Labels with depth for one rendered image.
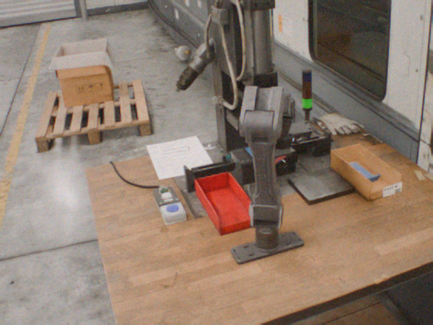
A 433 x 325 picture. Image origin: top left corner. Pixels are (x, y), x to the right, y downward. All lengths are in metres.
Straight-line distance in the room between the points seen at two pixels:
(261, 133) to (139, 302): 0.51
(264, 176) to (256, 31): 0.49
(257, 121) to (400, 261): 0.54
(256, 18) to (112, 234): 0.78
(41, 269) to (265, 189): 1.98
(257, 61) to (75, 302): 1.68
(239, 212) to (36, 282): 1.66
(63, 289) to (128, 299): 1.56
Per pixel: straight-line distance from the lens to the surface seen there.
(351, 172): 1.64
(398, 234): 1.46
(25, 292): 2.90
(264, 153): 1.18
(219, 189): 1.65
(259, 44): 1.52
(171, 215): 1.50
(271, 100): 1.16
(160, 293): 1.28
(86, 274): 2.87
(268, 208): 1.28
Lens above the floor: 1.75
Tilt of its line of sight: 27 degrees down
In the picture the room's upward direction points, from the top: 3 degrees counter-clockwise
